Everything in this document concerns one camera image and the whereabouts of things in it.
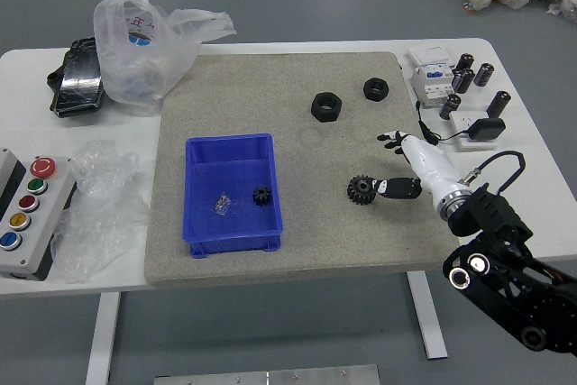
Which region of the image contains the white power socket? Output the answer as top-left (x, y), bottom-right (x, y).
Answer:
top-left (448, 109), bottom-right (500, 152)

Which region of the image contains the black device in plastic wrap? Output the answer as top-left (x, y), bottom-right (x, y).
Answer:
top-left (44, 36), bottom-right (107, 119)

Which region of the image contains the white table leg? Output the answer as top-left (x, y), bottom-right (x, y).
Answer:
top-left (84, 290), bottom-right (122, 385)
top-left (405, 270), bottom-right (449, 361)

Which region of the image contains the black plug adapter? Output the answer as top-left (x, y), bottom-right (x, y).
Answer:
top-left (467, 117), bottom-right (507, 142)

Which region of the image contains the black adapter cord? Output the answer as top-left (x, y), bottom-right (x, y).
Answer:
top-left (415, 100), bottom-right (471, 148)

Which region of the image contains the small black gear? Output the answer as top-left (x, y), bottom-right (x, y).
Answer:
top-left (251, 185), bottom-right (272, 208)

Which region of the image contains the blue plastic box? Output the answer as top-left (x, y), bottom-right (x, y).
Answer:
top-left (181, 133), bottom-right (285, 260)

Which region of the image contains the grey metal plate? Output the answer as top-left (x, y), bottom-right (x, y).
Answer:
top-left (153, 363), bottom-right (380, 385)

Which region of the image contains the large black gear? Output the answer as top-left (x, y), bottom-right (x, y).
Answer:
top-left (345, 175), bottom-right (379, 206)

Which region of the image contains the grey-brown mat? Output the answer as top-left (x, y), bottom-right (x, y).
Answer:
top-left (143, 50), bottom-right (463, 288)

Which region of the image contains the big black hex nut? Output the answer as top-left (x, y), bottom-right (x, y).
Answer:
top-left (309, 91), bottom-right (344, 123)

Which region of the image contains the small clear bag of screws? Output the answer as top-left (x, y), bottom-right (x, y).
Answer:
top-left (212, 194), bottom-right (234, 215)

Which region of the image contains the white translucent plastic bag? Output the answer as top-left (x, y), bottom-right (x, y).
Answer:
top-left (93, 0), bottom-right (238, 116)

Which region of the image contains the small black hex nut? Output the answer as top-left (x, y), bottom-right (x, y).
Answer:
top-left (362, 78), bottom-right (390, 102)

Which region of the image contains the crumpled clear bubble wrap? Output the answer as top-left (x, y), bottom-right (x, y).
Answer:
top-left (50, 139), bottom-right (151, 285)

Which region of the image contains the grey push-button control box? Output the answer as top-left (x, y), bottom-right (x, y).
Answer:
top-left (0, 147), bottom-right (78, 281)

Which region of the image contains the white circuit breaker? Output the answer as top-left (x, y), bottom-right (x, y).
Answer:
top-left (408, 45), bottom-right (456, 110)

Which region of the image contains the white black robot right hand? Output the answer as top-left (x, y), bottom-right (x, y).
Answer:
top-left (371, 130), bottom-right (470, 211)

